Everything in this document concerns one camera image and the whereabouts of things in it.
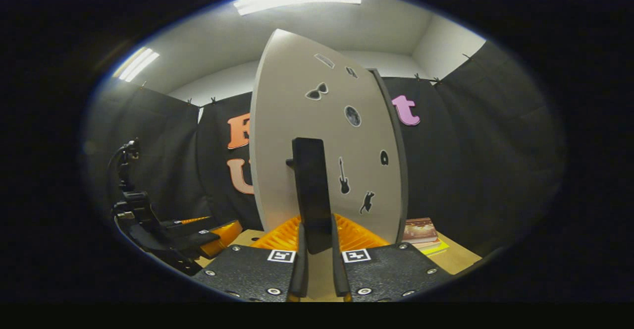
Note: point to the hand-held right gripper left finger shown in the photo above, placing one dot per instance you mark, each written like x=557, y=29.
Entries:
x=299, y=274

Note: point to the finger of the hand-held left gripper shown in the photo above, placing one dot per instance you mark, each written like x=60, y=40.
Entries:
x=185, y=222
x=198, y=240

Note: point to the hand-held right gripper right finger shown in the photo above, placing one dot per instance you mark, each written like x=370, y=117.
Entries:
x=338, y=274

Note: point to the dark grey cabinet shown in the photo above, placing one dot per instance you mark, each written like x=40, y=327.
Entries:
x=401, y=155

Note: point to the white cabinet door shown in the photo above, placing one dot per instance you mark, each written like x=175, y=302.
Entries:
x=297, y=96

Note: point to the black backdrop cloth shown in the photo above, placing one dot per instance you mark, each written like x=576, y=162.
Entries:
x=163, y=145

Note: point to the yellow book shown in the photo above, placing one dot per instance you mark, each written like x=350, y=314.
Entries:
x=438, y=248

